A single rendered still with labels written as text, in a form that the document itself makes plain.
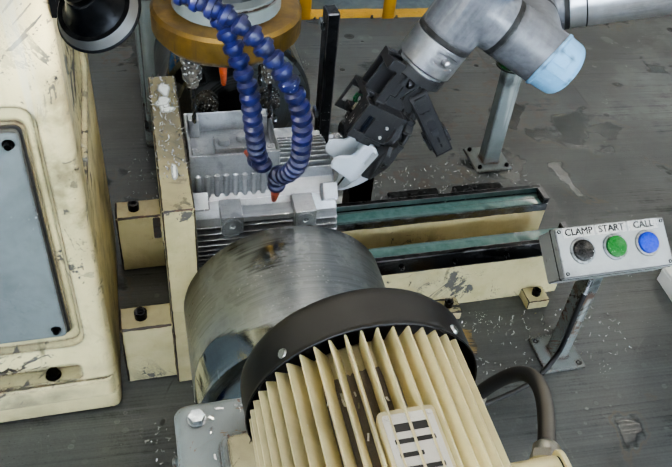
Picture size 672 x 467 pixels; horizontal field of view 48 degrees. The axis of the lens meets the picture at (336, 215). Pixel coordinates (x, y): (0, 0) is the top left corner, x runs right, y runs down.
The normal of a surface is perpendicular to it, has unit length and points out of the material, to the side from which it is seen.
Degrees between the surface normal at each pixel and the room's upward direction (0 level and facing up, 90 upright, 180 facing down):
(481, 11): 80
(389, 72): 90
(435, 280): 90
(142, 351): 90
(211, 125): 90
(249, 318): 28
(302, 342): 35
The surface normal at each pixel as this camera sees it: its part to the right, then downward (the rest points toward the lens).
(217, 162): 0.22, 0.67
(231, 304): -0.55, -0.51
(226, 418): 0.08, -0.74
